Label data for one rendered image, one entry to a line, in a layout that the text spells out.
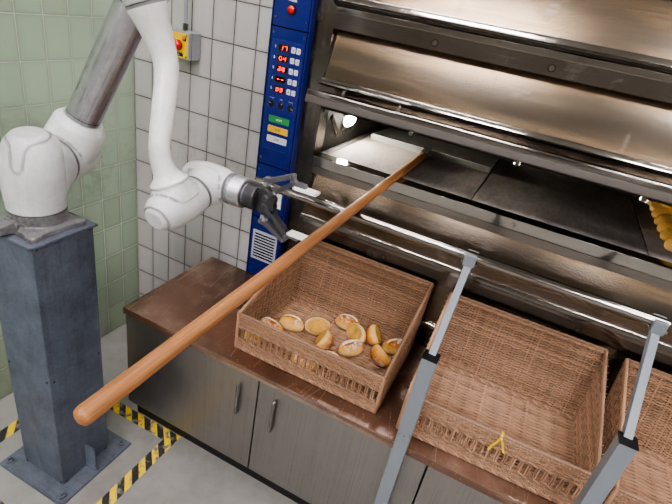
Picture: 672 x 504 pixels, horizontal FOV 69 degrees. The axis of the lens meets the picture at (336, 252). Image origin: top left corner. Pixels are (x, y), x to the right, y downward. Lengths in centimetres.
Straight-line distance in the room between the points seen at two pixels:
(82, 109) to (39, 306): 58
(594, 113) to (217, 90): 136
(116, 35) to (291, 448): 140
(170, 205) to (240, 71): 87
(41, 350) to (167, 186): 72
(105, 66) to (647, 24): 148
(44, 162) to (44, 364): 64
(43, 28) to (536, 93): 166
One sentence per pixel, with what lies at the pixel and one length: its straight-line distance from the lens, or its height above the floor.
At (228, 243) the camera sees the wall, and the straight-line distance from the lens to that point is 227.
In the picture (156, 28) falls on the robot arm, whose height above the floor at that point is 159.
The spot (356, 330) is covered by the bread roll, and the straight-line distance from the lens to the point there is 185.
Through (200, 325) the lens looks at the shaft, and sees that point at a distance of 87.
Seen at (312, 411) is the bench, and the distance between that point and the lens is 167.
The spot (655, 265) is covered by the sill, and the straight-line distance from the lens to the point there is 179.
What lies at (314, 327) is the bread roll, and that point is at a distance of 185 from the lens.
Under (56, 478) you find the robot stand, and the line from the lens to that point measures 221.
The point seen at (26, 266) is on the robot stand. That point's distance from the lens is 160.
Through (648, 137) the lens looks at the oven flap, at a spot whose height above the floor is 153.
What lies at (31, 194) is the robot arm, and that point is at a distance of 154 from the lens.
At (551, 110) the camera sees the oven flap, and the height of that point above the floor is 154.
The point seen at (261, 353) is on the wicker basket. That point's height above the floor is 61.
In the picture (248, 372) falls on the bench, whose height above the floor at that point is 57.
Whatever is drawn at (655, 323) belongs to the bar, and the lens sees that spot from 144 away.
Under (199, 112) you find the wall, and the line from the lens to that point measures 217.
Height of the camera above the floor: 173
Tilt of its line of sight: 28 degrees down
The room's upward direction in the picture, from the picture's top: 11 degrees clockwise
